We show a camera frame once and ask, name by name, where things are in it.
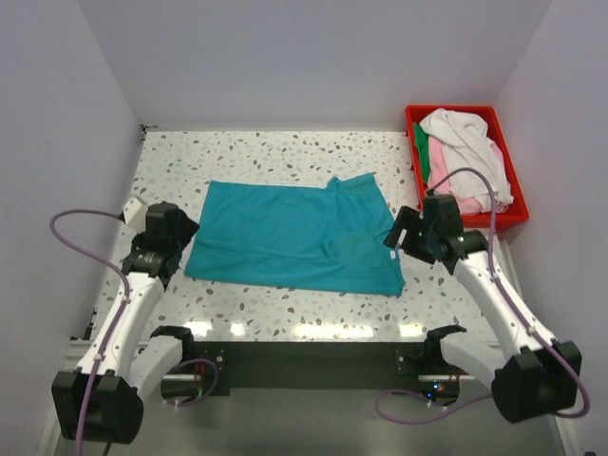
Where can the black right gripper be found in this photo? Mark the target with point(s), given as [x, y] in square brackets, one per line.
[408, 219]

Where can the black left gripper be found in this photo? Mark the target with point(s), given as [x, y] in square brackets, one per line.
[187, 229]

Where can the teal t shirt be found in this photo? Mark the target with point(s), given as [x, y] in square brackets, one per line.
[327, 239]

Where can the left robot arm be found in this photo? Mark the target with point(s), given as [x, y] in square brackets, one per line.
[102, 398]

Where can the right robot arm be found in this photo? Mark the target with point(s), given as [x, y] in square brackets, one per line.
[531, 373]

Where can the green t shirt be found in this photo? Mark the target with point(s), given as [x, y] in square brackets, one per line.
[421, 139]

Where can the white t shirt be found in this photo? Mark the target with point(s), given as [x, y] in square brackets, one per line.
[474, 162]

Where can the red plastic bin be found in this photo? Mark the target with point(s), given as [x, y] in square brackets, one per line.
[517, 212]

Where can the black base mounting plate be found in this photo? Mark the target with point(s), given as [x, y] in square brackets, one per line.
[310, 366]

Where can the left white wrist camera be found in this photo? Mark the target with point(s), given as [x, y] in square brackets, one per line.
[134, 214]

